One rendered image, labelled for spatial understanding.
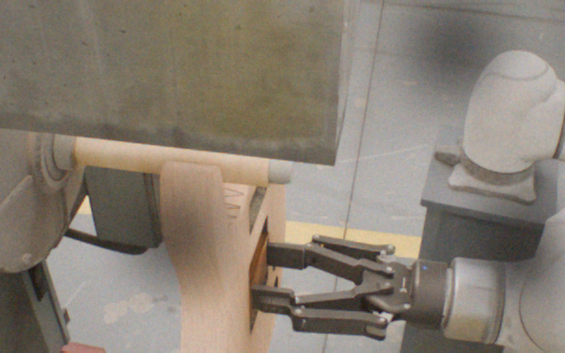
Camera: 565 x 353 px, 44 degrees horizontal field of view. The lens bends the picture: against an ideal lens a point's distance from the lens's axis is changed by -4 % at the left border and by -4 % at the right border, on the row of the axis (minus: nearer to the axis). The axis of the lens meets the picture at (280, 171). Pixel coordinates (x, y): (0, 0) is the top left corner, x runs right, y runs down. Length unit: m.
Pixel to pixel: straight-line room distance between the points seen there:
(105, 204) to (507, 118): 0.77
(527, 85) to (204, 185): 0.92
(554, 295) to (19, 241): 0.47
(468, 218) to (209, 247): 0.97
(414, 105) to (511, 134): 1.62
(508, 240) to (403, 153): 1.27
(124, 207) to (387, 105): 2.10
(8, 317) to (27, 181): 0.39
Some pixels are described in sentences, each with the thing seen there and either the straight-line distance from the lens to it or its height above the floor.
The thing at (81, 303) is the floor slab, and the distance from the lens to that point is 2.24.
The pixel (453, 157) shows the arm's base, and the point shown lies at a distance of 1.55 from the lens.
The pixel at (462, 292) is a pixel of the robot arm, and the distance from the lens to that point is 0.76.
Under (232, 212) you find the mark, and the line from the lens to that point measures 0.68.
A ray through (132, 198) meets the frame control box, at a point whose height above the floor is 1.02.
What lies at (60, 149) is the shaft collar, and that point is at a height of 1.26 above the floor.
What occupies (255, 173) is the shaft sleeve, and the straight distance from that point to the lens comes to 0.62.
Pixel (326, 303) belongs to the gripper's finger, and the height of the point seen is 1.07.
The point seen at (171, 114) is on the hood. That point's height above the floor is 1.41.
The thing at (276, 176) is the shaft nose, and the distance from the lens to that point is 0.63.
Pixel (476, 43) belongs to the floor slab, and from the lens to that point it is 3.56.
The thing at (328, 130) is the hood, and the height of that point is 1.41.
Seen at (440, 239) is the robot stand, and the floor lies 0.59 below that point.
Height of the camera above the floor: 1.65
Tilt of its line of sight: 39 degrees down
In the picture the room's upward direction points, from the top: straight up
